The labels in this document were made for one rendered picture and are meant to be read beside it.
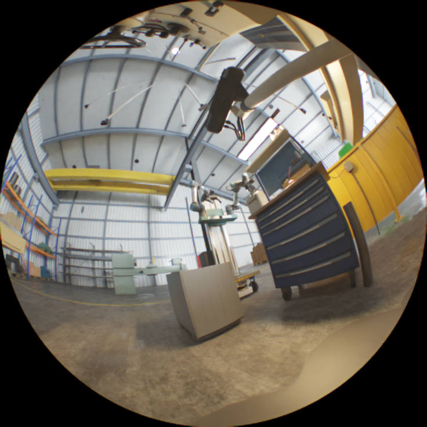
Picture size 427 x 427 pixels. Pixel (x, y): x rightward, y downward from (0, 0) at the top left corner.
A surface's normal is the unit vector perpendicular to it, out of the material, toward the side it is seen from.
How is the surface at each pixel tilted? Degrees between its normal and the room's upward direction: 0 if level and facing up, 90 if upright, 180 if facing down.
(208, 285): 90
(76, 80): 169
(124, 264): 90
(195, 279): 90
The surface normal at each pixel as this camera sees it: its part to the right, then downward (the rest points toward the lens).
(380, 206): -0.83, -0.04
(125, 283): 0.51, -0.47
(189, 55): 0.39, 0.87
